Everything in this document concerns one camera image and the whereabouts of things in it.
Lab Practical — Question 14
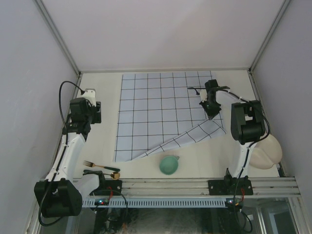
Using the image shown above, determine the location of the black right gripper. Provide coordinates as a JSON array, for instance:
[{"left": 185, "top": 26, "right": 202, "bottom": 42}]
[{"left": 199, "top": 98, "right": 222, "bottom": 120}]

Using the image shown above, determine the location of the gold fork green handle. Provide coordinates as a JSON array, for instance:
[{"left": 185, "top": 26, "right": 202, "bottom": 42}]
[{"left": 82, "top": 160, "right": 120, "bottom": 172}]

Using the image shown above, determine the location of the white black-grid tablecloth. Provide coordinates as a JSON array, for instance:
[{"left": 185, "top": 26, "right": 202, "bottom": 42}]
[{"left": 114, "top": 71, "right": 226, "bottom": 162}]

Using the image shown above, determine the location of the gold spoon green handle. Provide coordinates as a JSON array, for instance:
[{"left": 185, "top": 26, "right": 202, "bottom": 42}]
[{"left": 103, "top": 172, "right": 120, "bottom": 180}]

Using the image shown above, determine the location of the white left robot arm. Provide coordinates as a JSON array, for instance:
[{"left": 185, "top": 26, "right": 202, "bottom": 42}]
[{"left": 34, "top": 96, "right": 101, "bottom": 218}]

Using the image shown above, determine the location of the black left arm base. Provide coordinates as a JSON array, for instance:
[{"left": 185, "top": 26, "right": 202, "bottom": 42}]
[{"left": 90, "top": 180, "right": 122, "bottom": 196}]

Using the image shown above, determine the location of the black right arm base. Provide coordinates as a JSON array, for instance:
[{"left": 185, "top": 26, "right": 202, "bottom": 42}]
[{"left": 208, "top": 179, "right": 254, "bottom": 195}]

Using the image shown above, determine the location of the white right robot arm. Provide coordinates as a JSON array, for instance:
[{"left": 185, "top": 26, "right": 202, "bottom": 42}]
[{"left": 199, "top": 79, "right": 267, "bottom": 195}]

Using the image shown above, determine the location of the cream divided plate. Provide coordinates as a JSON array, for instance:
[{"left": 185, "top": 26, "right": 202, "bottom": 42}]
[{"left": 249, "top": 134, "right": 283, "bottom": 170}]

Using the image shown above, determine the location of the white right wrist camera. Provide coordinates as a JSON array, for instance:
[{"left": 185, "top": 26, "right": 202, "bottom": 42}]
[{"left": 199, "top": 89, "right": 208, "bottom": 102}]

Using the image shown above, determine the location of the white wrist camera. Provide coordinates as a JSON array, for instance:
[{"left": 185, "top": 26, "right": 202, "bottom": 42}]
[
  {"left": 82, "top": 88, "right": 96, "bottom": 106},
  {"left": 199, "top": 89, "right": 208, "bottom": 102}
]

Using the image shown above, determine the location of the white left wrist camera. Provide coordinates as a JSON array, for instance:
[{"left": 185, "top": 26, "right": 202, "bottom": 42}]
[{"left": 82, "top": 88, "right": 96, "bottom": 106}]

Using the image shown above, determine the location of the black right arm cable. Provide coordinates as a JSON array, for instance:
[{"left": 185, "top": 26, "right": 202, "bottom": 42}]
[{"left": 187, "top": 86, "right": 271, "bottom": 203}]

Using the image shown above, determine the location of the aluminium enclosure frame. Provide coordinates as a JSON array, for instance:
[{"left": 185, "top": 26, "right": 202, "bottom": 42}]
[{"left": 43, "top": 0, "right": 283, "bottom": 178}]

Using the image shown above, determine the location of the blue slotted cable duct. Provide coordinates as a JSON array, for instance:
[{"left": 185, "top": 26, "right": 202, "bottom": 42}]
[{"left": 82, "top": 197, "right": 226, "bottom": 208}]

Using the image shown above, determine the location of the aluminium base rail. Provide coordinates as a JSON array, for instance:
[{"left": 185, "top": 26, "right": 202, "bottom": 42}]
[{"left": 40, "top": 177, "right": 302, "bottom": 196}]

